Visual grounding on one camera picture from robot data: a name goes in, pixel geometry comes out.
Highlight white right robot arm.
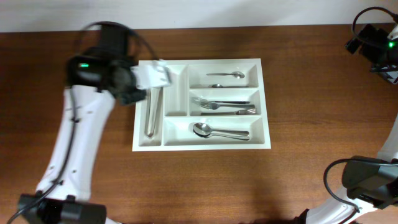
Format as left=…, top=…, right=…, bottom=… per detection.
left=293, top=6, right=397, bottom=224

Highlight large silver spoon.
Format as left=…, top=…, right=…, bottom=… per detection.
left=193, top=123, right=249, bottom=136

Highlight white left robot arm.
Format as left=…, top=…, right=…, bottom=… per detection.
left=10, top=21, right=147, bottom=223

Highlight silver fork tines down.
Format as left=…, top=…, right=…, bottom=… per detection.
left=200, top=108, right=257, bottom=116

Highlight silver fork diagonal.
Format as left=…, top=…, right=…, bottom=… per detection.
left=190, top=97, right=251, bottom=105

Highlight silver metal tongs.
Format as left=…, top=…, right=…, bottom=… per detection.
left=144, top=88, right=162, bottom=138

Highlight white plastic cutlery tray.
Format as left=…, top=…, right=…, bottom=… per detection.
left=132, top=58, right=271, bottom=152

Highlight small silver spoon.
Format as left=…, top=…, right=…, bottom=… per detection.
left=208, top=83, right=247, bottom=88
left=206, top=71, right=245, bottom=79

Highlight silver fork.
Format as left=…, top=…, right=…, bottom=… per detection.
left=198, top=102, right=256, bottom=110

